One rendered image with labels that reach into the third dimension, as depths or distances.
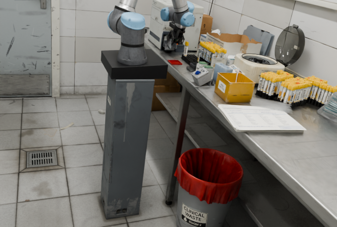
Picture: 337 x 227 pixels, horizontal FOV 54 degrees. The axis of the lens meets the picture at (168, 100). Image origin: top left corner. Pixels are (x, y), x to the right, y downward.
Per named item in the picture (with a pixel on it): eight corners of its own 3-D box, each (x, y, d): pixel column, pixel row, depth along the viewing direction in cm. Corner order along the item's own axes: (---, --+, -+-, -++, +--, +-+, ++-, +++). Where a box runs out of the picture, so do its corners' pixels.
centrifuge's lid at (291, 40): (283, 20, 190) (295, 23, 193) (267, 61, 199) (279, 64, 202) (304, 28, 171) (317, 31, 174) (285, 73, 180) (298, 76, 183)
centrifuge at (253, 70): (220, 70, 197) (224, 50, 192) (266, 73, 204) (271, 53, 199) (235, 85, 176) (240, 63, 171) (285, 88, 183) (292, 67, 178)
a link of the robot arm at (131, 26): (126, 45, 159) (127, 16, 153) (115, 38, 169) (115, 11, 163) (149, 43, 165) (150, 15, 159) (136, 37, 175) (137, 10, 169)
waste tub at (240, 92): (213, 91, 163) (217, 72, 159) (237, 91, 168) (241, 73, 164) (225, 103, 152) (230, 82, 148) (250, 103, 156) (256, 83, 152)
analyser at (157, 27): (147, 39, 245) (152, -3, 233) (181, 40, 255) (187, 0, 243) (161, 51, 219) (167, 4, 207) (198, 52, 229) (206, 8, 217)
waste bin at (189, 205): (159, 207, 210) (168, 147, 193) (211, 200, 224) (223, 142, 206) (182, 256, 178) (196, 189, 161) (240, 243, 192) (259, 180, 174)
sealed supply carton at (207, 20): (172, 29, 292) (175, 7, 285) (197, 31, 299) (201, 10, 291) (182, 37, 265) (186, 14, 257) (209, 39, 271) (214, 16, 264)
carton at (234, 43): (202, 53, 228) (205, 31, 222) (237, 54, 238) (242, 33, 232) (219, 65, 207) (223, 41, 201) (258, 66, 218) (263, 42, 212)
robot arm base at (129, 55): (123, 66, 161) (123, 46, 157) (113, 57, 173) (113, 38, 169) (151, 64, 168) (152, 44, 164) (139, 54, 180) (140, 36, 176)
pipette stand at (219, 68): (209, 81, 177) (213, 63, 173) (220, 80, 180) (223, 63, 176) (220, 88, 169) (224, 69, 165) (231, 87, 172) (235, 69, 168)
